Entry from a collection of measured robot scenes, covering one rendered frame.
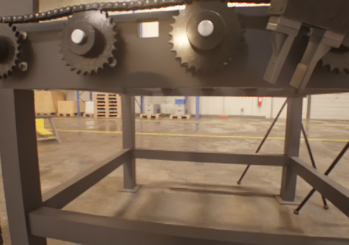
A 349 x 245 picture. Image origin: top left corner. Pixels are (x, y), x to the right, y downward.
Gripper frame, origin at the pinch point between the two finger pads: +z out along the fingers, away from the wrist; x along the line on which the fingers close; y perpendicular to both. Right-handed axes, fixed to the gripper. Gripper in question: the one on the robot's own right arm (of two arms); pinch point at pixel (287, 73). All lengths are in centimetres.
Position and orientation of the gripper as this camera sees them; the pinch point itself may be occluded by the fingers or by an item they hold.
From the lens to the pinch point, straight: 40.7
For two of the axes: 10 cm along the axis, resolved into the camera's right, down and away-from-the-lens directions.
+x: 9.8, 1.2, 1.6
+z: -1.9, 8.6, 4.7
